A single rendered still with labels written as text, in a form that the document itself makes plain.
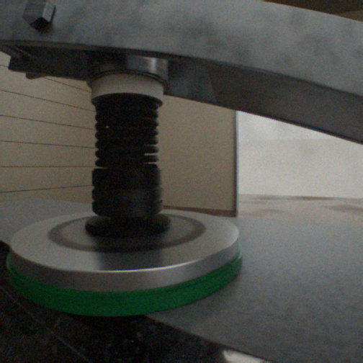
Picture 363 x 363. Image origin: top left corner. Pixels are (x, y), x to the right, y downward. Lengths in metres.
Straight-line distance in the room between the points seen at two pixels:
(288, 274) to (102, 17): 0.25
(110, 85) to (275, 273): 0.21
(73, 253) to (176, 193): 5.64
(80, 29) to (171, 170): 5.65
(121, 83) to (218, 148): 5.15
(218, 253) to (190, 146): 5.46
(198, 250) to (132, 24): 0.17
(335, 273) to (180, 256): 0.13
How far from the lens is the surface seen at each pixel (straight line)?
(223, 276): 0.17
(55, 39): 0.23
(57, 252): 0.18
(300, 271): 0.22
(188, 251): 0.17
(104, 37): 0.20
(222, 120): 5.39
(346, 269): 0.23
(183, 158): 5.67
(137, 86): 0.21
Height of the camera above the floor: 0.91
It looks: 3 degrees down
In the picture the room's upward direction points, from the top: straight up
